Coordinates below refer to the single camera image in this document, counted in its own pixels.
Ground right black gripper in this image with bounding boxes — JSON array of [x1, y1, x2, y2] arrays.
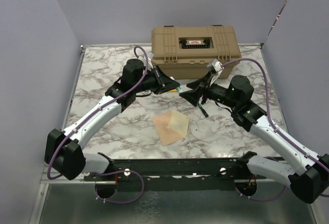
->
[[179, 71, 239, 109]]

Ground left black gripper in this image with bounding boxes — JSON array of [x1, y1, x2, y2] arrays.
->
[[134, 65, 180, 95]]

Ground peach paper envelope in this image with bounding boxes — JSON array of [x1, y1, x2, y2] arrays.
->
[[152, 110, 189, 146]]

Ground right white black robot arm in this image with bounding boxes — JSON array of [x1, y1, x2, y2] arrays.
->
[[179, 74, 328, 203]]

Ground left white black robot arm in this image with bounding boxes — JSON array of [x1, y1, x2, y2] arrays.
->
[[44, 59, 180, 180]]

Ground black green marker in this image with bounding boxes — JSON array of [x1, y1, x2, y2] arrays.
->
[[198, 104, 209, 118]]

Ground tan plastic toolbox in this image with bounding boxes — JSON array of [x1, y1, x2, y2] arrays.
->
[[151, 25, 242, 80]]

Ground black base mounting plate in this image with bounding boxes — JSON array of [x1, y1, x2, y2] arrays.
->
[[84, 158, 252, 191]]

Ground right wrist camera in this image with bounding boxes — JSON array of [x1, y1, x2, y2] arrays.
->
[[207, 59, 224, 85]]

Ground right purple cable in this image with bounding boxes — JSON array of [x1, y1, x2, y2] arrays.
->
[[222, 58, 329, 203]]

